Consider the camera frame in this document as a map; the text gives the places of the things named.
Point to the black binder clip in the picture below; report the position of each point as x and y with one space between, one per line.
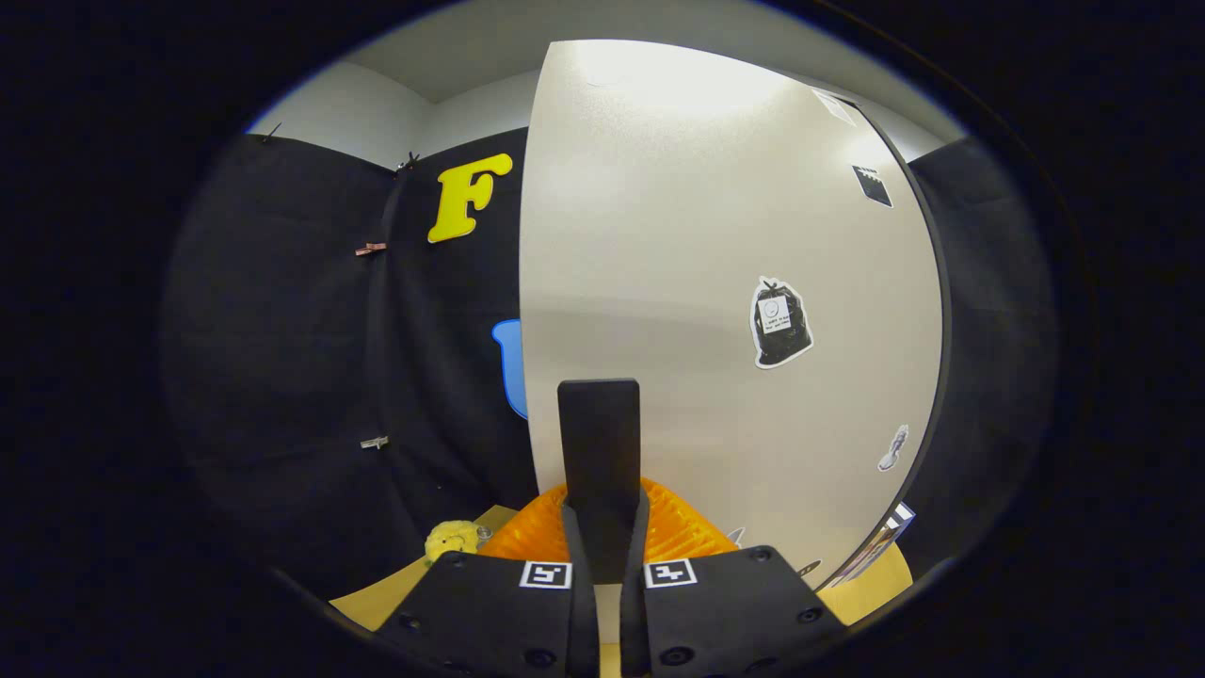
409 163

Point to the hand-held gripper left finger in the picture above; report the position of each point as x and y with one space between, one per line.
490 612

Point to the purple white box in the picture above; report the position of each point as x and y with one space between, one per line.
866 556

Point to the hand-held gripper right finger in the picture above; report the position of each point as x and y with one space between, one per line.
734 612

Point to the yellow pineapple plush toy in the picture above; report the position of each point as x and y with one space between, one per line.
452 541

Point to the black backdrop cloth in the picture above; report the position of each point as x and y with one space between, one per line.
282 330

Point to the pink clip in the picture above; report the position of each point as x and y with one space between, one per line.
371 249

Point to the silver clip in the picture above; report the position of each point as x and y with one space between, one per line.
374 442

